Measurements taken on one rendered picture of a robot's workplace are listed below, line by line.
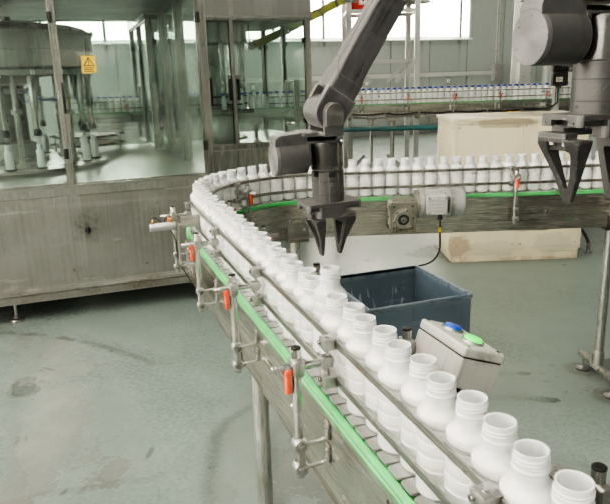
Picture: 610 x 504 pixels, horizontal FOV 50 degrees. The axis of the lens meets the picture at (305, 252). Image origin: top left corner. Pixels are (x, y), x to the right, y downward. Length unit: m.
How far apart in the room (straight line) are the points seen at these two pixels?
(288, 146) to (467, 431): 0.55
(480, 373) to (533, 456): 0.36
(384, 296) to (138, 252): 2.79
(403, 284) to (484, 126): 3.44
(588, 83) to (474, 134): 4.63
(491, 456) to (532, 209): 2.47
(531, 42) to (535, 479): 0.45
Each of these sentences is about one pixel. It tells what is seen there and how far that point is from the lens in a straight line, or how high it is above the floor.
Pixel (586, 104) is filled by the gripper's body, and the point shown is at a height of 1.50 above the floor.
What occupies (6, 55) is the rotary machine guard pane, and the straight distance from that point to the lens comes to 4.49.
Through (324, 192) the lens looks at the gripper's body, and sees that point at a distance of 1.13.
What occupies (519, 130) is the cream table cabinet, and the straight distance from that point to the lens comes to 5.51.
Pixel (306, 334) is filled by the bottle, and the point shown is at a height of 1.06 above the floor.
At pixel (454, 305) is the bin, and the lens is 1.83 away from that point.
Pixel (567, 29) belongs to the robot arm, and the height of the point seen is 1.58.
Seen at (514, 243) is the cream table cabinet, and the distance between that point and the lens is 5.67.
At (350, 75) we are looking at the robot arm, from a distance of 1.12.
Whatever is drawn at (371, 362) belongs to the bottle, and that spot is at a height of 1.12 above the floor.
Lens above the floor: 1.54
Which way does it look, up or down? 15 degrees down
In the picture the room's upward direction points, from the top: 2 degrees counter-clockwise
